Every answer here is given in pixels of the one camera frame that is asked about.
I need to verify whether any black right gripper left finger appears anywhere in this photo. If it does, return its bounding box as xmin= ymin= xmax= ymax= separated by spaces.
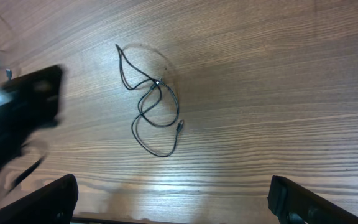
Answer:
xmin=0 ymin=174 xmax=78 ymax=224

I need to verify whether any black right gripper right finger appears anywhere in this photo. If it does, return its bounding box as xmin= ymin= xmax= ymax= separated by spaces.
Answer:
xmin=267 ymin=175 xmax=358 ymax=224

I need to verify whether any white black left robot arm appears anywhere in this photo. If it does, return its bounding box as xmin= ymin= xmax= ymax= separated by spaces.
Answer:
xmin=0 ymin=65 xmax=65 ymax=171

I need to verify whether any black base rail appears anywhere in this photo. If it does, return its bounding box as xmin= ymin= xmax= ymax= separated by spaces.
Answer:
xmin=70 ymin=217 xmax=142 ymax=224

